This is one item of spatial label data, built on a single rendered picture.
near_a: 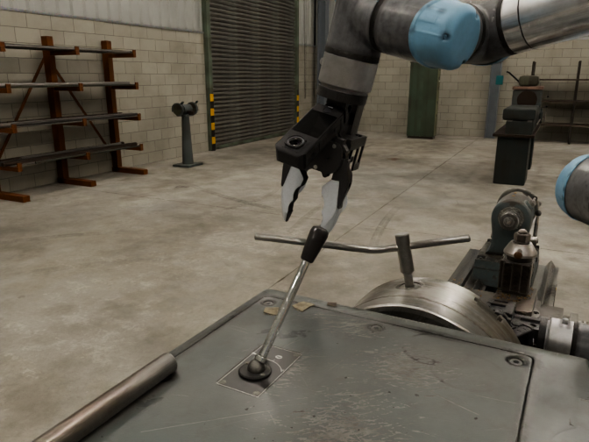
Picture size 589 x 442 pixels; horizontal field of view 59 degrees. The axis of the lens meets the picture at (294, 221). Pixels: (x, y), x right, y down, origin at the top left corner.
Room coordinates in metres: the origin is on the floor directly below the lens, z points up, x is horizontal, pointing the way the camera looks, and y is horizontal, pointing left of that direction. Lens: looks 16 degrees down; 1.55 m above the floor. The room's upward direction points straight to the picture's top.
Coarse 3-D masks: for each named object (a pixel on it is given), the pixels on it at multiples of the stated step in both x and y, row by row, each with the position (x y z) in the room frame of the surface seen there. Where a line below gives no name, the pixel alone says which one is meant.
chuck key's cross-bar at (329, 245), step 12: (264, 240) 0.81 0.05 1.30; (276, 240) 0.80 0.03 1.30; (288, 240) 0.80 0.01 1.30; (300, 240) 0.79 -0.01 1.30; (420, 240) 0.77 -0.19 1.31; (432, 240) 0.76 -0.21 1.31; (444, 240) 0.76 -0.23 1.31; (456, 240) 0.75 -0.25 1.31; (468, 240) 0.75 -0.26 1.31; (360, 252) 0.78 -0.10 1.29; (372, 252) 0.77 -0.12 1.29; (384, 252) 0.77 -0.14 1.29
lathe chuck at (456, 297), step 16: (384, 288) 0.79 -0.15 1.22; (432, 288) 0.75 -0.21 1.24; (448, 288) 0.75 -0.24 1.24; (464, 288) 0.77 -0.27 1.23; (448, 304) 0.70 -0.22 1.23; (464, 304) 0.71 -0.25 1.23; (480, 320) 0.69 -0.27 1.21; (496, 320) 0.71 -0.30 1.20; (496, 336) 0.68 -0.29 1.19; (512, 336) 0.71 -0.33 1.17
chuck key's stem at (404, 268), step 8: (400, 232) 0.78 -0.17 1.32; (400, 240) 0.76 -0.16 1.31; (408, 240) 0.77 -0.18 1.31; (400, 248) 0.76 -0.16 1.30; (408, 248) 0.76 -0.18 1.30; (400, 256) 0.76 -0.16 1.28; (408, 256) 0.76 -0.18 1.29; (400, 264) 0.77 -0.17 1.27; (408, 264) 0.76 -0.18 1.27; (408, 272) 0.76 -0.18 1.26; (408, 280) 0.76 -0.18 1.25
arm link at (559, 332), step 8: (552, 320) 0.89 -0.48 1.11; (560, 320) 0.89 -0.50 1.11; (568, 320) 0.88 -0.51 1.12; (552, 328) 0.87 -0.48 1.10; (560, 328) 0.87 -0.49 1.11; (568, 328) 0.87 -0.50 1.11; (552, 336) 0.86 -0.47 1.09; (560, 336) 0.86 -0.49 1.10; (568, 336) 0.86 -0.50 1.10; (544, 344) 0.87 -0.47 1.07; (552, 344) 0.86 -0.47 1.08; (560, 344) 0.85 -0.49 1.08; (568, 344) 0.85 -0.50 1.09; (560, 352) 0.85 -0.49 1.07; (568, 352) 0.85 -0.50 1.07
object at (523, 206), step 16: (528, 192) 1.89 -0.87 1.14; (496, 208) 1.76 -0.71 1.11; (512, 208) 1.73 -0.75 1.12; (528, 208) 1.72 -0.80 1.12; (496, 224) 1.76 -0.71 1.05; (512, 224) 1.68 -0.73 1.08; (528, 224) 1.71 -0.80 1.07; (496, 240) 1.77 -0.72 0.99; (480, 256) 1.77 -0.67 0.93; (496, 256) 1.75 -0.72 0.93; (480, 272) 1.71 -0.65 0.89; (496, 272) 1.69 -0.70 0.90
